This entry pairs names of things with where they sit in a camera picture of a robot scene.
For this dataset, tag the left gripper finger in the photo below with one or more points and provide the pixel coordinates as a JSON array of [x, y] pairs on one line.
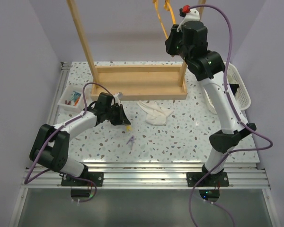
[[122, 114], [120, 122]]

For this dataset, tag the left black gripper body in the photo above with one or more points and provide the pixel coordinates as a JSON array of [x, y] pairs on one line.
[[115, 112]]

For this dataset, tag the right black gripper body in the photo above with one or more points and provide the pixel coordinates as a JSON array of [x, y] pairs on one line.
[[175, 45]]

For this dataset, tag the purple clothespin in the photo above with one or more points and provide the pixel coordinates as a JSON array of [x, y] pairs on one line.
[[130, 142]]

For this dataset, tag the white underwear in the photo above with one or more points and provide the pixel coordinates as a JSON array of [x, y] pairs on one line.
[[156, 115]]

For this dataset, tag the orange plastic hanger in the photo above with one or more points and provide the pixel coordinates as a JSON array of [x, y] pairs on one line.
[[161, 10]]

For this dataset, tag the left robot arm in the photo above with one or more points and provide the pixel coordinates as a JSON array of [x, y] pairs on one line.
[[50, 148]]

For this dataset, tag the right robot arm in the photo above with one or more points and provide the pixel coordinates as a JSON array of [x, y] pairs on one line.
[[189, 41]]

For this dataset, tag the wooden hanging rack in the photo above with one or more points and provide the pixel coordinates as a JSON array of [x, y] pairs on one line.
[[136, 82]]

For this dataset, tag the clothespins in tray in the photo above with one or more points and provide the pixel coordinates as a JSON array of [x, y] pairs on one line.
[[75, 97]]

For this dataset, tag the white clothespin tray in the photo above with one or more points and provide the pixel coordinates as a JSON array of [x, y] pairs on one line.
[[66, 95]]

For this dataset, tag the clothes in basket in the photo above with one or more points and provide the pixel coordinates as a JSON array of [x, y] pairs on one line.
[[235, 90]]

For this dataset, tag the white laundry basket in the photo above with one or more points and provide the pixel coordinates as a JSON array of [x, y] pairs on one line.
[[234, 77]]

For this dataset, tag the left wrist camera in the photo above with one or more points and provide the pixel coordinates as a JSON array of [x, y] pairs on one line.
[[118, 96]]

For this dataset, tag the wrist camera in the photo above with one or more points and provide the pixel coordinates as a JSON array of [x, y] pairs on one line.
[[188, 15], [118, 96]]

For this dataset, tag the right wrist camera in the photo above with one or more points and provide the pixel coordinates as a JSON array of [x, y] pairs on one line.
[[188, 15]]

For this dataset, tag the aluminium mounting rail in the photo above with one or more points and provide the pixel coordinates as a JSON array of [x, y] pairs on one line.
[[161, 155]]

